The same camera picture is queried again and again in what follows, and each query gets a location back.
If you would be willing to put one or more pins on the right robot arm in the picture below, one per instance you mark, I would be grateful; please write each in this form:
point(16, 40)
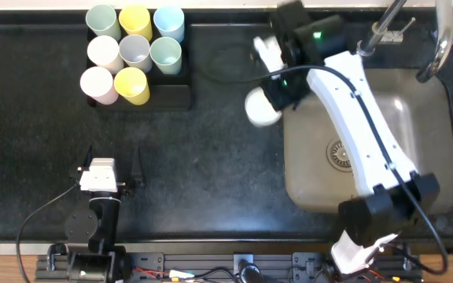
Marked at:
point(352, 118)

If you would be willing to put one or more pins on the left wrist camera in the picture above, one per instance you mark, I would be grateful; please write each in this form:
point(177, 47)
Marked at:
point(100, 175)

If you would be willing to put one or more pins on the green cup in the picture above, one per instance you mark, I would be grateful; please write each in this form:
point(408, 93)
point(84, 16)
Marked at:
point(101, 19)
point(165, 53)

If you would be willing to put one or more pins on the black tray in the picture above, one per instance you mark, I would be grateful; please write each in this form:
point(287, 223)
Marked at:
point(171, 96)

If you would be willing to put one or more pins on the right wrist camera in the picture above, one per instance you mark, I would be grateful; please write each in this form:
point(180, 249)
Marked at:
point(269, 53)

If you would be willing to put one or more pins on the steel sink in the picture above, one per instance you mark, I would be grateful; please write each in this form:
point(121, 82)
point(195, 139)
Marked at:
point(423, 118)

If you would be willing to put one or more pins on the steel tap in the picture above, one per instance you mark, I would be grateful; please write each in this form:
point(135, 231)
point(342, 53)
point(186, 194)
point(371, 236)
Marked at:
point(444, 43)

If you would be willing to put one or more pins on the grey cup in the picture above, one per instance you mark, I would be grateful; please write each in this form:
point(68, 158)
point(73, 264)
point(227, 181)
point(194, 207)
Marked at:
point(134, 50)

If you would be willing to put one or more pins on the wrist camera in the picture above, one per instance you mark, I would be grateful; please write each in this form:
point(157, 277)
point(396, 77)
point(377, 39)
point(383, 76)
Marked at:
point(100, 175)
point(269, 53)

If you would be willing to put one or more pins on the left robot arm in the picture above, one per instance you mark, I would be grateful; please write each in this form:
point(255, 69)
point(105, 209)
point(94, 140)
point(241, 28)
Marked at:
point(106, 224)

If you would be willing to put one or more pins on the blue cup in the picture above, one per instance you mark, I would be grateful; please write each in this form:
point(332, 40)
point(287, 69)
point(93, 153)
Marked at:
point(168, 21)

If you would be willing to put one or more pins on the pink cup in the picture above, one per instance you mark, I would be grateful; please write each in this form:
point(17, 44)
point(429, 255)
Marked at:
point(97, 81)

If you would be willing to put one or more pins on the mounting rail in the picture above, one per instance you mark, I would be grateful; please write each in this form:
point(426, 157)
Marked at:
point(211, 263)

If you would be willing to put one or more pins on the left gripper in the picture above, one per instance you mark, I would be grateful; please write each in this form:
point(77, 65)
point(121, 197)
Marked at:
point(125, 188)

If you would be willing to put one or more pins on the yellow cup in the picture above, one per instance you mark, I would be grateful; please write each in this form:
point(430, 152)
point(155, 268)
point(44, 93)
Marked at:
point(131, 83)
point(134, 19)

